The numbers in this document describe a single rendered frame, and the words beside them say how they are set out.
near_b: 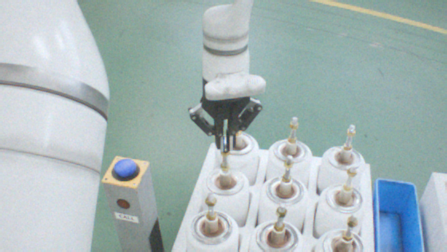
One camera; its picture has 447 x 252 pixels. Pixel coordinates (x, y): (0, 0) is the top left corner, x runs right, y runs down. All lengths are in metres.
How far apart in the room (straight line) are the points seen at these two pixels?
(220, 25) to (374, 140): 0.90
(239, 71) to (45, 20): 0.45
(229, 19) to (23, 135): 0.44
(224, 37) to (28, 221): 0.47
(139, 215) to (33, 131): 0.63
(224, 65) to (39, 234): 0.48
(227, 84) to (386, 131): 0.92
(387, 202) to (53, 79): 1.03
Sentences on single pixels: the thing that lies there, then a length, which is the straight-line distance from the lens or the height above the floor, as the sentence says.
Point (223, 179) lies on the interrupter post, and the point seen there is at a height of 0.27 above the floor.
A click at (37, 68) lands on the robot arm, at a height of 0.76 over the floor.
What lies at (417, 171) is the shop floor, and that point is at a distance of 1.35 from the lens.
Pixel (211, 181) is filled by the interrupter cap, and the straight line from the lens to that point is 0.83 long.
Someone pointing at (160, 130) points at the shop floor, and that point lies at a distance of 1.37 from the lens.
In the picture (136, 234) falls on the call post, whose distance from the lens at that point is 0.86.
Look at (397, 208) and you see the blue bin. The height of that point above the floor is 0.03.
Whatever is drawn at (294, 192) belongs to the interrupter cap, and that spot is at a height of 0.25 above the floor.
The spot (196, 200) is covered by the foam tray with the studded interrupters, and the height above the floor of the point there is 0.18.
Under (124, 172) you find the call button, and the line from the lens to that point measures 0.76.
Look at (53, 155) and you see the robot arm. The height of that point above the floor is 0.73.
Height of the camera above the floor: 0.85
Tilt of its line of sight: 38 degrees down
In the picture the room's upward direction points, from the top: straight up
